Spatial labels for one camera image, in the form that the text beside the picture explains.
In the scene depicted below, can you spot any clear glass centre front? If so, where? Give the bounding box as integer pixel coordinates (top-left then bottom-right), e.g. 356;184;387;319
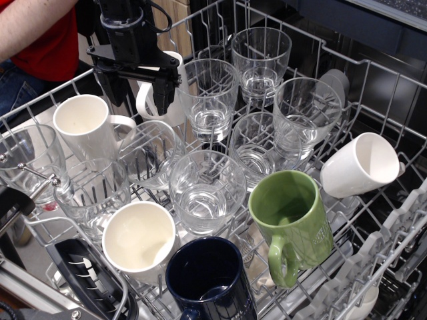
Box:
169;150;247;235

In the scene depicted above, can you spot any black clamp with metal rod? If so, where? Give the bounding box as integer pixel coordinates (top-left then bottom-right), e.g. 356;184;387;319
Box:
1;163;61;237

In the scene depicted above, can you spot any black dishwasher rack handle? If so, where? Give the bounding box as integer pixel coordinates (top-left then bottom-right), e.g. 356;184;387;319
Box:
46;239;139;319

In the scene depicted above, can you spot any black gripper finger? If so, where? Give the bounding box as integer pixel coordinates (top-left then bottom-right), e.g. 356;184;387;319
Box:
153;79;176;115
99;71;127;107

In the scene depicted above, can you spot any grey wire dishwasher rack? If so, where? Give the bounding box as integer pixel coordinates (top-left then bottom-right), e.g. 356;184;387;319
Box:
1;1;426;319

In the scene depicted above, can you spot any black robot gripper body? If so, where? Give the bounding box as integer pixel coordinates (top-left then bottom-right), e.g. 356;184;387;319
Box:
88;1;180;87

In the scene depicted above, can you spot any tall white mug left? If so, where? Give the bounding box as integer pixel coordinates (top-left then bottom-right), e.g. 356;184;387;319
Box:
53;94;136;161

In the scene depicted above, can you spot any clear glass far left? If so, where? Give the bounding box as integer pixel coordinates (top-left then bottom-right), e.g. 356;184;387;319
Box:
1;125;66;195

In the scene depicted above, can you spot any clear glass tilted centre-left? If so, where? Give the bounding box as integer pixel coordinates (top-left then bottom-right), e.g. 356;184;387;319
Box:
118;120;186;190

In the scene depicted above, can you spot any clear glass back middle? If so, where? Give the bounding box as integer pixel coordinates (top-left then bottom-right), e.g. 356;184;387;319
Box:
177;59;239;143

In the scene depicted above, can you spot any white bowl lower rack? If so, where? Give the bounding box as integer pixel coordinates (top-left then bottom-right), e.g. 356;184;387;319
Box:
344;286;379;320

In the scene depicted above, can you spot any clear glass centre right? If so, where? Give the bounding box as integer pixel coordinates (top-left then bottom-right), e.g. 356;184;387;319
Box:
229;111;302;192

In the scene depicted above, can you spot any clear glass back top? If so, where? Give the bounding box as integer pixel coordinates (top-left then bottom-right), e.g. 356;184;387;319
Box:
231;27;292;108

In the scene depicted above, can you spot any clear glass front left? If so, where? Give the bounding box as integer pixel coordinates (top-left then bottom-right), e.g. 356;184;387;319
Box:
53;159;131;243

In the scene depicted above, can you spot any navy blue mug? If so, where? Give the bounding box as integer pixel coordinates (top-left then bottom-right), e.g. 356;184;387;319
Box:
165;237;258;319

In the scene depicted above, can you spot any green ceramic mug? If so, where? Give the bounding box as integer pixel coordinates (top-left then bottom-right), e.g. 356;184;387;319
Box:
248;170;334;288

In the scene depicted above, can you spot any white mug behind gripper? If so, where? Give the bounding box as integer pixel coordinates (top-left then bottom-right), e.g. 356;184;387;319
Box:
135;51;189;127

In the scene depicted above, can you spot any white mug tilted right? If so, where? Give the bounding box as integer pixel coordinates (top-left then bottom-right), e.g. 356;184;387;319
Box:
320;132;406;198

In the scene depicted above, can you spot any black cable loop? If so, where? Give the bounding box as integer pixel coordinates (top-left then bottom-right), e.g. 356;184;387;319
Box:
143;0;173;34

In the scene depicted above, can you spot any grey plastic cup shelf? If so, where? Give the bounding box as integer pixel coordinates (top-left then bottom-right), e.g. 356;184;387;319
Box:
294;182;426;319

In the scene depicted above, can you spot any cream mug front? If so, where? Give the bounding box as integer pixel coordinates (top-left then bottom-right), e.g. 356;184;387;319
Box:
102;201;181;287

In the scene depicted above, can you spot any person in red shirt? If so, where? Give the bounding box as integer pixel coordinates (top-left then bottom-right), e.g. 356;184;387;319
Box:
1;0;79;115

